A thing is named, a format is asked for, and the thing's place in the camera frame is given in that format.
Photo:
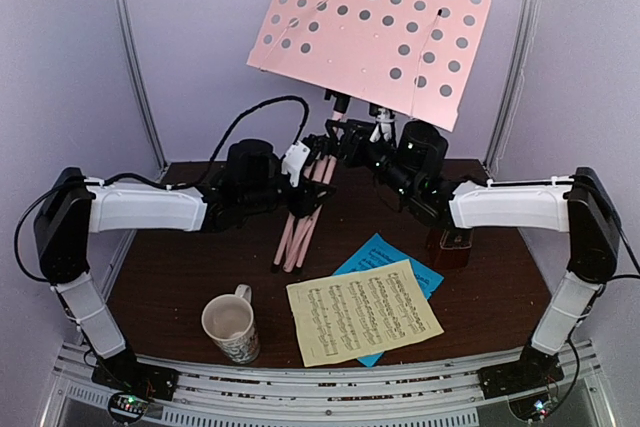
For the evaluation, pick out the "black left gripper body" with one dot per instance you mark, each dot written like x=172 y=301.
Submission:
x=300 y=205

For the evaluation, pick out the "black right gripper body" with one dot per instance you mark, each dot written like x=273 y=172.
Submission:
x=351 y=142

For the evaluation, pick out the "blue sheet music page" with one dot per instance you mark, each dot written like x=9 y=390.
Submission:
x=385 y=257

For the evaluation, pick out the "pink music stand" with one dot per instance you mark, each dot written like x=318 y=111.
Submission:
x=411 y=56

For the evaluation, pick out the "yellow sheet music page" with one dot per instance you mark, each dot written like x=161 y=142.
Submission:
x=313 y=326

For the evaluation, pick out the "dark red wooden metronome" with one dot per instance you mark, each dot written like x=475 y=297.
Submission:
x=449 y=249

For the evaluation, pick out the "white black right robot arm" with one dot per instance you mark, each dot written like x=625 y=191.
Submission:
x=577 y=204

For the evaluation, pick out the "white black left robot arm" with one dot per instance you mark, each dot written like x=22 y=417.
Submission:
x=252 y=181

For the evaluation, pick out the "white patterned ceramic mug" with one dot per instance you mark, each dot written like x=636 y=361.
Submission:
x=229 y=321

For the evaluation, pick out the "left round circuit board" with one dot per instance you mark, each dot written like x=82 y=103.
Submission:
x=127 y=408

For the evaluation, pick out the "round circuit board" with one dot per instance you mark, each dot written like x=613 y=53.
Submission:
x=127 y=408
x=535 y=408

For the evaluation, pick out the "right round circuit board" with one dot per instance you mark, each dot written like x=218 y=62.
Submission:
x=535 y=408

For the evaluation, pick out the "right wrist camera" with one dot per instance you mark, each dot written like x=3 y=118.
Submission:
x=384 y=125

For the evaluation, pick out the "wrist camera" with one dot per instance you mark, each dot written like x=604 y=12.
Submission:
x=293 y=162
x=384 y=125

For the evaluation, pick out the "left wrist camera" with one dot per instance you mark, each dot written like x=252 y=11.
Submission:
x=293 y=162

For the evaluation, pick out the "right aluminium corner post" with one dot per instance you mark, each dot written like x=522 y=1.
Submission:
x=514 y=84

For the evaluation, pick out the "aluminium corner post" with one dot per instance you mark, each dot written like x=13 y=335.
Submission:
x=514 y=84
x=138 y=84

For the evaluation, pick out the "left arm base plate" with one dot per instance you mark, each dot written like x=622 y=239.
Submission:
x=150 y=383

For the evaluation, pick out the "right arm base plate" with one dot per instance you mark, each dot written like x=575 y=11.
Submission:
x=512 y=378

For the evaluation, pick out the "left aluminium corner post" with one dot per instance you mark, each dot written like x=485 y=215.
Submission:
x=138 y=84

